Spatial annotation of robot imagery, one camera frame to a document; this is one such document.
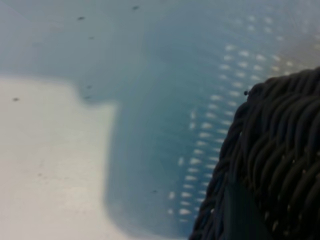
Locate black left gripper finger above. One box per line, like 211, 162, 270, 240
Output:
221, 184, 266, 240

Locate dark brown wicker basket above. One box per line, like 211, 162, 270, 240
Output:
188, 66, 320, 240

